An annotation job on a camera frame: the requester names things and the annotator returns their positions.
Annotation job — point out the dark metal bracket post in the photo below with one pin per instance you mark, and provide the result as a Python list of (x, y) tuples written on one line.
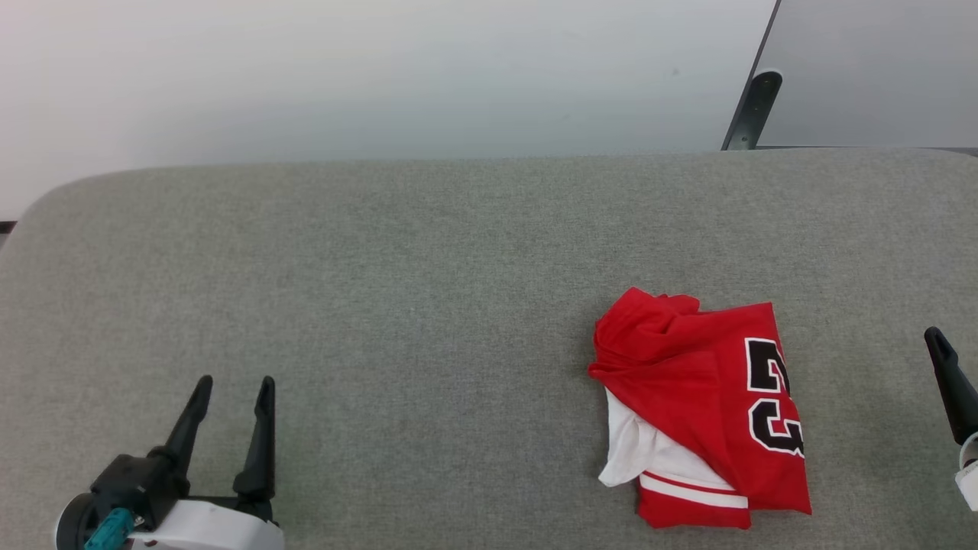
[(756, 107)]

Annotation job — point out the teal left camera connector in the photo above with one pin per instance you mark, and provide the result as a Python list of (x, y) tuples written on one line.
[(107, 531)]

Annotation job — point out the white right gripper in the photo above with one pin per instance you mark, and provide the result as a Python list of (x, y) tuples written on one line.
[(972, 477)]

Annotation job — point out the red and white jersey garment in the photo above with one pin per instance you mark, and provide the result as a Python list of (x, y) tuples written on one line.
[(688, 367)]

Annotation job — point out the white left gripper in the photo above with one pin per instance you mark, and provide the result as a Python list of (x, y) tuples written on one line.
[(206, 527)]

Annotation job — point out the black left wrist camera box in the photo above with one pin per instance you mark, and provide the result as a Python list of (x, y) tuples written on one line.
[(137, 481)]

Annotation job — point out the grey flat panel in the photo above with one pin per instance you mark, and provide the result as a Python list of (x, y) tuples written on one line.
[(879, 69)]

